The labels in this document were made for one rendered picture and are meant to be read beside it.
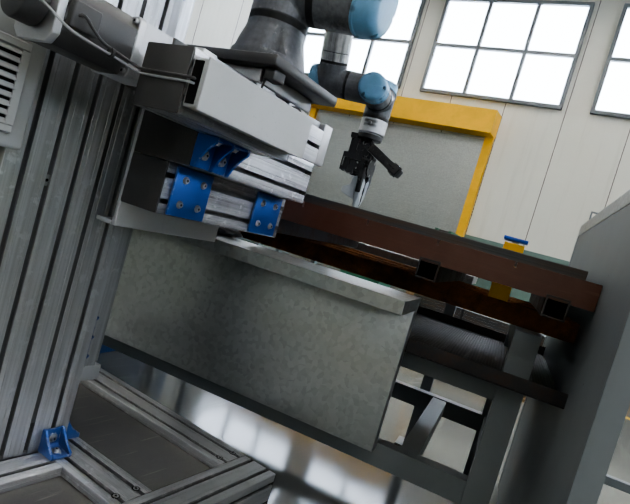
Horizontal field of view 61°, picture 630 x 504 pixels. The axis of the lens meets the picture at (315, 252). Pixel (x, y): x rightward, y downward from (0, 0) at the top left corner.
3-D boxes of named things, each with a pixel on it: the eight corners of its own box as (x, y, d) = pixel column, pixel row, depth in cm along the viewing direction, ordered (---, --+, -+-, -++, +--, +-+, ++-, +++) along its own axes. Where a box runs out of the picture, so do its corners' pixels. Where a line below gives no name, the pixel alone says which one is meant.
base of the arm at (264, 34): (273, 59, 95) (289, 4, 95) (211, 52, 103) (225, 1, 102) (315, 90, 108) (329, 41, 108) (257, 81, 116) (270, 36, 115)
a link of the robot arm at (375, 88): (340, 93, 138) (348, 105, 149) (382, 103, 135) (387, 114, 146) (349, 63, 137) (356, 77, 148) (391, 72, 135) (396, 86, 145)
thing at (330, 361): (2, 284, 175) (28, 180, 173) (375, 447, 131) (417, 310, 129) (-10, 284, 171) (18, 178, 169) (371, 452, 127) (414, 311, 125)
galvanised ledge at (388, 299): (28, 180, 173) (31, 171, 173) (417, 310, 129) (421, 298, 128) (-30, 168, 154) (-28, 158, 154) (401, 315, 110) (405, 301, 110)
